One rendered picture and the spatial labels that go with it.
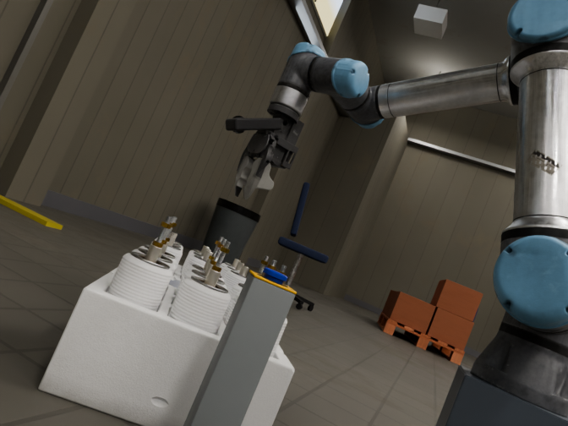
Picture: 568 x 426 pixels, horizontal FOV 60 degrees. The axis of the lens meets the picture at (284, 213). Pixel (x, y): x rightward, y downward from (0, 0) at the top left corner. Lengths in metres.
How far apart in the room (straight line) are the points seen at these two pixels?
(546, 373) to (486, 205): 9.99
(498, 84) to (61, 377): 0.94
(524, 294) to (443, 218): 9.99
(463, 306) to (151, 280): 5.33
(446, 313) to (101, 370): 5.31
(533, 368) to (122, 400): 0.66
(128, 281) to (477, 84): 0.75
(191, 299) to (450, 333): 5.25
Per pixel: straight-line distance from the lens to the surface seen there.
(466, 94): 1.06
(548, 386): 0.87
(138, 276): 0.89
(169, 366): 0.89
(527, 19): 0.90
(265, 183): 1.05
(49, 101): 3.61
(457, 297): 6.02
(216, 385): 0.76
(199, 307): 0.90
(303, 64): 1.08
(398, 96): 1.10
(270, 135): 1.04
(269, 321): 0.75
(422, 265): 10.57
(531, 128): 0.84
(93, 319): 0.89
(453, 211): 10.75
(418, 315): 5.95
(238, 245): 5.46
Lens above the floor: 0.36
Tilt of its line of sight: 5 degrees up
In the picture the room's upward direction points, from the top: 23 degrees clockwise
